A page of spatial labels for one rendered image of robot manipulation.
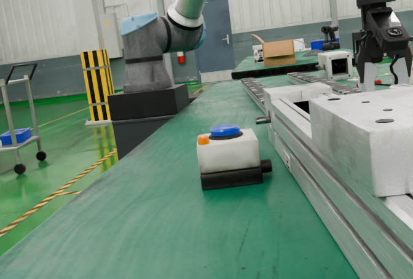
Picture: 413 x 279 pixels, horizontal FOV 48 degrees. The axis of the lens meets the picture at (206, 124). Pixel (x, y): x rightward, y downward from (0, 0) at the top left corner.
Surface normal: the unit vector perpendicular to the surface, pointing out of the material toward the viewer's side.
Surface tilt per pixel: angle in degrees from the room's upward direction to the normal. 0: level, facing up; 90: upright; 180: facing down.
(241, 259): 0
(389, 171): 90
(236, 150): 90
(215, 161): 90
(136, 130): 90
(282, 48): 68
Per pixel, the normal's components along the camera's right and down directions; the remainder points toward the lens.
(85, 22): -0.14, 0.18
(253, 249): -0.13, -0.98
